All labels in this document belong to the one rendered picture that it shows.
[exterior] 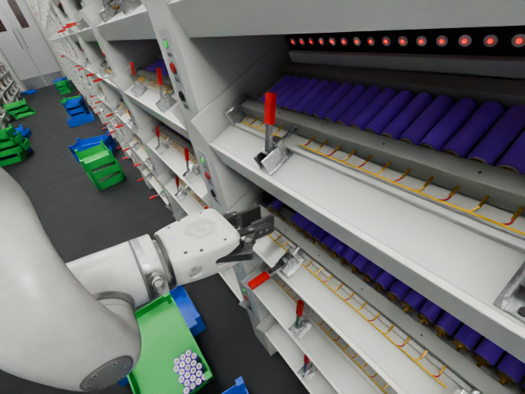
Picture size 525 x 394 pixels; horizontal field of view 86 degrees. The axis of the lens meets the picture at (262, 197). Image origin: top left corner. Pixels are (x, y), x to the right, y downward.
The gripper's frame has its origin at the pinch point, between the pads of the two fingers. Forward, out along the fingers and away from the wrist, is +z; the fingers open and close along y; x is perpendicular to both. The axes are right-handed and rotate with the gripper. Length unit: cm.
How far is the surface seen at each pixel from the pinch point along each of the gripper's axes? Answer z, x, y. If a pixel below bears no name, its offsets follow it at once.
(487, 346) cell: 8.4, 2.2, -30.5
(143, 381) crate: -26, 62, 27
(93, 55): 0, -20, 151
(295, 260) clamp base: 3.4, 5.7, -6.2
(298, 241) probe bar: 5.2, 3.6, -4.8
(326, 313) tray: 1.8, 8.3, -15.1
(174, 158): 4, 7, 55
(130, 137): 6, 25, 150
